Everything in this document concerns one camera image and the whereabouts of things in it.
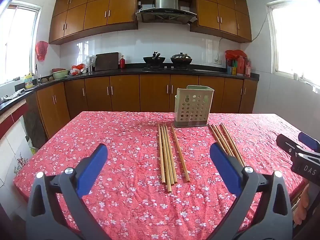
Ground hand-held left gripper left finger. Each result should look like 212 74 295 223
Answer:
26 144 110 240

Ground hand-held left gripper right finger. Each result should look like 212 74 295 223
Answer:
209 142 294 240

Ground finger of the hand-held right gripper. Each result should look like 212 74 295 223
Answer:
298 132 320 153
276 134 304 157

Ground perforated beige chopstick holder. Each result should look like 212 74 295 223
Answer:
174 85 215 128

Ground person's right hand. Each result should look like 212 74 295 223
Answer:
293 184 310 225

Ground red floral tablecloth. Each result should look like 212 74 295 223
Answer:
13 110 313 240

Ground wooden base cabinets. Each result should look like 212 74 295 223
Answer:
0 74 258 140

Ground colourful seasoning box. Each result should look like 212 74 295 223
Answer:
226 59 237 75

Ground black kitchen countertop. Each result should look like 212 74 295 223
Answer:
0 62 260 115

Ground green plastic basin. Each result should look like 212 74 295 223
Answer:
52 69 69 80

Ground red and white bag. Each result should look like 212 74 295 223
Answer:
70 64 87 75

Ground steel utensil jar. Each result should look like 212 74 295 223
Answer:
86 55 97 72

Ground crumpled red plastic bag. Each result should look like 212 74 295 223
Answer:
225 50 247 63

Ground grey dish cloth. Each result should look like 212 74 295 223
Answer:
1 90 25 103

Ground dark cutting board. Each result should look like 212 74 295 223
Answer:
94 52 119 71

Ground black gas stove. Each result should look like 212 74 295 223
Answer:
142 65 197 71

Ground lidded black wok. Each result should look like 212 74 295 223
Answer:
170 52 193 65

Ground hanging red plastic bag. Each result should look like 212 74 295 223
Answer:
35 41 49 61

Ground steel range hood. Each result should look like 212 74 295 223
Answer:
135 0 198 25

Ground window with white frame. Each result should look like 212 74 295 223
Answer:
0 0 42 85
266 0 320 85

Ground white power cable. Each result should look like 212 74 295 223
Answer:
217 38 224 60

